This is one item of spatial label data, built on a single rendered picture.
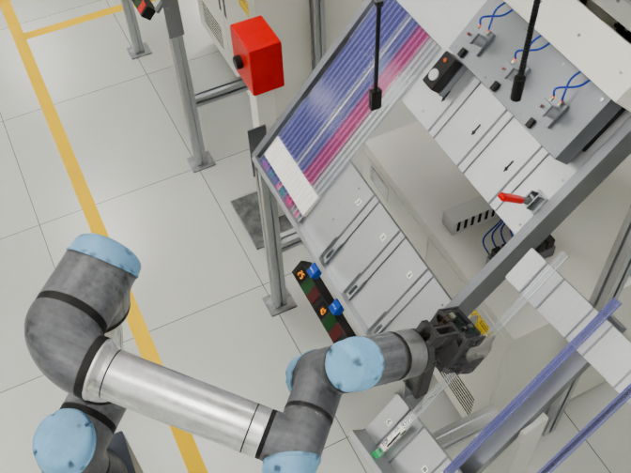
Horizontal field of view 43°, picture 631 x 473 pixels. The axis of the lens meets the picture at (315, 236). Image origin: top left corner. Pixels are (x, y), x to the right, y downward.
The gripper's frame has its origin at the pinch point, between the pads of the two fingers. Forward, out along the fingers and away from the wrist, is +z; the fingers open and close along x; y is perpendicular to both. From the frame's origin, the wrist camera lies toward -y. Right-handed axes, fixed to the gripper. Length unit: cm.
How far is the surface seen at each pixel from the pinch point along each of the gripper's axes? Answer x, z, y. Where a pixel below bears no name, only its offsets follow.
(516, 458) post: -13.9, 13.5, -19.0
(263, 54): 110, 26, -6
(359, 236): 40.5, 9.8, -10.7
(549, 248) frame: 22, 52, 0
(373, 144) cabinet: 76, 44, -10
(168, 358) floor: 85, 19, -99
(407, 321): 18.0, 7.4, -13.6
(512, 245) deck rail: 10.7, 10.3, 12.8
